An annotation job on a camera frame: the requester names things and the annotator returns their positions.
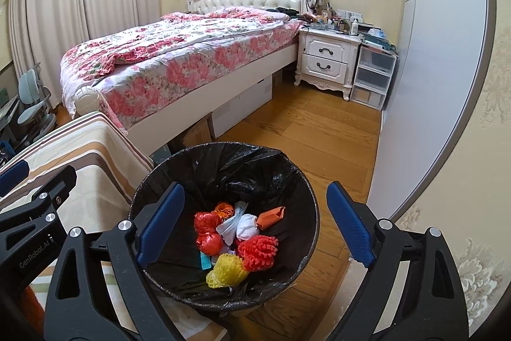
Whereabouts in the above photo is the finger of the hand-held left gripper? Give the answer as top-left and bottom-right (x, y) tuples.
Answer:
(0, 164), (78, 246)
(0, 159), (30, 202)

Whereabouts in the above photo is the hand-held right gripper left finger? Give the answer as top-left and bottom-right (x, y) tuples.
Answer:
(44, 181), (186, 341)

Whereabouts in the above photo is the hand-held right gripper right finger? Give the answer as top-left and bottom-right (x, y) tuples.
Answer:
(326, 181), (469, 341)

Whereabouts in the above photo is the red plastic bag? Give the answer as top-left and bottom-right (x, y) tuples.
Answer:
(195, 211), (224, 253)

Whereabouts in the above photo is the white paper scrap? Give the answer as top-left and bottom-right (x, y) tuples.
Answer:
(217, 201), (250, 246)

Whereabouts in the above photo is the yellow foam net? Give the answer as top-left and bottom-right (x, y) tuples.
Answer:
(206, 253), (250, 289)

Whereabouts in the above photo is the orange package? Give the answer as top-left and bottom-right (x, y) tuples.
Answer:
(256, 206), (286, 230)

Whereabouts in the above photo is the white foam net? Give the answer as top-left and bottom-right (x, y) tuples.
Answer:
(235, 214), (260, 242)

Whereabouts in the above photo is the red foam net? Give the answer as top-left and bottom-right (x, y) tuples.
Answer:
(238, 235), (279, 272)

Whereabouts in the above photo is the trash bin with black bag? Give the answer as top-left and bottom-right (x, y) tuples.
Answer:
(128, 141), (321, 318)

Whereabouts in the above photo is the striped mattress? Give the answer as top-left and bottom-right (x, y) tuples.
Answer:
(0, 111), (228, 341)

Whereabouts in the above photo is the cluttered desk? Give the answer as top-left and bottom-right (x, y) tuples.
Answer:
(0, 87), (20, 150)

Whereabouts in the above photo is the pale blue desk chair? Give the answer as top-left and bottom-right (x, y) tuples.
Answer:
(16, 63), (58, 138)

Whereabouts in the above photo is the brown cardboard box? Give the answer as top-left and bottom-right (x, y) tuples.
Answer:
(172, 115), (216, 150)

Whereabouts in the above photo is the white storage box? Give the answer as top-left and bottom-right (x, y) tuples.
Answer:
(211, 75), (274, 138)

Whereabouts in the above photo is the clear plastic drawer unit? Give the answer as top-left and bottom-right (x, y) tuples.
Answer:
(349, 43), (398, 111)

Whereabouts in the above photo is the floral quilt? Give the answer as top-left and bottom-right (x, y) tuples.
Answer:
(60, 5), (306, 130)

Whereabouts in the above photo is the white nightstand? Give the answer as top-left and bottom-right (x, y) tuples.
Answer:
(294, 27), (362, 100)

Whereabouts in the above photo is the white sliding wardrobe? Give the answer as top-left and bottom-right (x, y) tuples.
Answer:
(367, 0), (496, 222)

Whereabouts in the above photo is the pile of bedside clutter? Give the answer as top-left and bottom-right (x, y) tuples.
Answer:
(299, 3), (398, 50)

